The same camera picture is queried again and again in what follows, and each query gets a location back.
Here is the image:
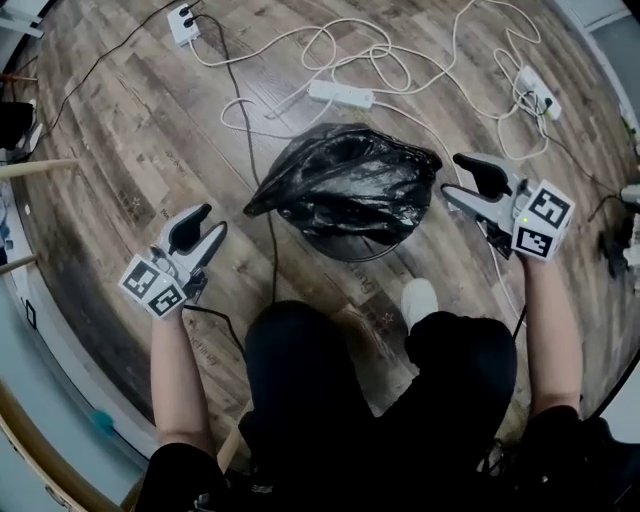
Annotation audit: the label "right hand-held gripper black cable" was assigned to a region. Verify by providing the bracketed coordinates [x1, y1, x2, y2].
[510, 304, 529, 344]

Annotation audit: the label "long white power strip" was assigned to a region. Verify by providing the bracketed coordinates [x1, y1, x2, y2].
[307, 79, 376, 111]

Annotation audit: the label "person's black clothes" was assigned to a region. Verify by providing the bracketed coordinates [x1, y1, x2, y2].
[133, 298, 640, 512]

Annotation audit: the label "white desk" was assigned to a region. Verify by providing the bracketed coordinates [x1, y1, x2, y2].
[0, 0, 47, 40]

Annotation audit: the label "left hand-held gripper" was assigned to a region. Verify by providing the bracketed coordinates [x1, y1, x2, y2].
[118, 203, 230, 319]

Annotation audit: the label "black plastic trash bag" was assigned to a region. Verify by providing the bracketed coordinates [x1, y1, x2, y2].
[243, 122, 444, 248]

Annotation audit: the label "person's right forearm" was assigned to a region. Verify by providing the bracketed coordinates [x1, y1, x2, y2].
[521, 253, 584, 420]

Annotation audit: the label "cream tangled cable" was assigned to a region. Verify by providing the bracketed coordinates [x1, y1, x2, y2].
[188, 0, 551, 162]

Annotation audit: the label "thin black cable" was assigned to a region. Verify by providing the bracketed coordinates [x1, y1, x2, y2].
[19, 0, 204, 156]

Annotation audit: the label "square white power strip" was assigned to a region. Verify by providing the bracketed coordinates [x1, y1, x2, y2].
[166, 2, 202, 48]

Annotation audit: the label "hand-held gripper black cable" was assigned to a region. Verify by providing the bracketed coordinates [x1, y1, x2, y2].
[182, 303, 247, 357]
[510, 304, 529, 344]

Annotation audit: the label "left hand-held gripper black cable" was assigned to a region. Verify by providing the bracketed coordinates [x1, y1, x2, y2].
[182, 303, 247, 357]

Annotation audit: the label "person's right white shoe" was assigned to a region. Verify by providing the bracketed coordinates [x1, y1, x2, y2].
[400, 277, 440, 332]

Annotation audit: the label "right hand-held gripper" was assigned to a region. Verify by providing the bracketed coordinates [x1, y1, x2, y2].
[440, 151, 577, 263]

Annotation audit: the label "person's left forearm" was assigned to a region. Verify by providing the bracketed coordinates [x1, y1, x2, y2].
[149, 306, 217, 457]

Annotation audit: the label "thick black cable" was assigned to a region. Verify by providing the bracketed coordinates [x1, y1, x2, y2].
[192, 13, 281, 304]

